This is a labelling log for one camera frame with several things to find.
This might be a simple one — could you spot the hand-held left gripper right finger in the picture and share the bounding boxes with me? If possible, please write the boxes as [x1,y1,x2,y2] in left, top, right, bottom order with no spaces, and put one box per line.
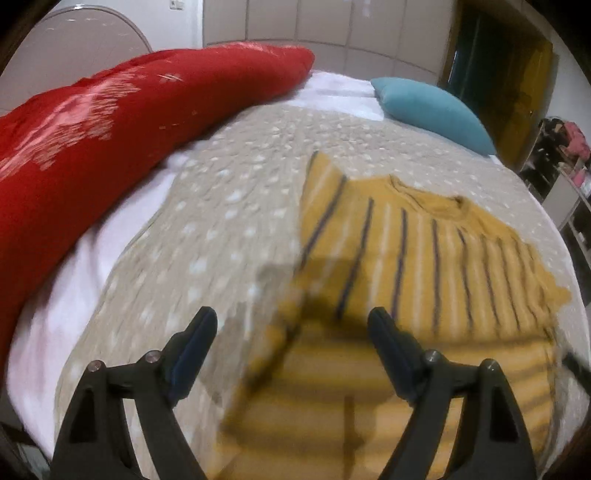
[368,306,539,480]

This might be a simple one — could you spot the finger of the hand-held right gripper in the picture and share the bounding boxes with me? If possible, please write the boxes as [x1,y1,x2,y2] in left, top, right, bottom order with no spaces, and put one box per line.
[560,347,591,381]

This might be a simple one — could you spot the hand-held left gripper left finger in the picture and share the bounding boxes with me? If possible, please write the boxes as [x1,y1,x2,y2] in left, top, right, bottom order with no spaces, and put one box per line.
[52,306,219,480]

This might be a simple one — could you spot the yellow striped shirt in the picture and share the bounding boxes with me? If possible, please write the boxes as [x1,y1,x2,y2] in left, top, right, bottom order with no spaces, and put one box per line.
[221,151,573,472]

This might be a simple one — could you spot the beige dotted blanket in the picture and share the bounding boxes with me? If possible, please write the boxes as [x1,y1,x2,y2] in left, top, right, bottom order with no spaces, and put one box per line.
[54,102,581,480]

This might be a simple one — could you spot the white bed sheet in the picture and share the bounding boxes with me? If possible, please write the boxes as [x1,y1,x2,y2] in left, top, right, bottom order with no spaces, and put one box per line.
[6,69,504,457]

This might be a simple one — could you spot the cluttered white shelf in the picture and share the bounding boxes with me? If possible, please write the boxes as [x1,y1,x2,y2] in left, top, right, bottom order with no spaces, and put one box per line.
[519,117,591,264]

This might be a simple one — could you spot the red patterned quilt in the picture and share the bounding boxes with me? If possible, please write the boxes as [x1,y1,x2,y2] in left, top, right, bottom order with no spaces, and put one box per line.
[0,41,315,356]

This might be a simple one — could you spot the teal pillow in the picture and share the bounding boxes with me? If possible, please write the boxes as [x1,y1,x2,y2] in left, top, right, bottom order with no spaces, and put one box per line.
[370,76,498,157]

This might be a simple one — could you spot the dark wooden door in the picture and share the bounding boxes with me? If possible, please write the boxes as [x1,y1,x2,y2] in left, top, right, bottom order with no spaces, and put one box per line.
[438,4,555,171]

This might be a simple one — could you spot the white padded headboard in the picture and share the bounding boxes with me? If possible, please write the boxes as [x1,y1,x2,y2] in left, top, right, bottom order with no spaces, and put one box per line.
[203,0,455,88]

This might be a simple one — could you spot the round white chair back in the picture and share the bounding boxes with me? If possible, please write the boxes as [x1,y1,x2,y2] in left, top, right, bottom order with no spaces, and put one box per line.
[0,4,155,104]

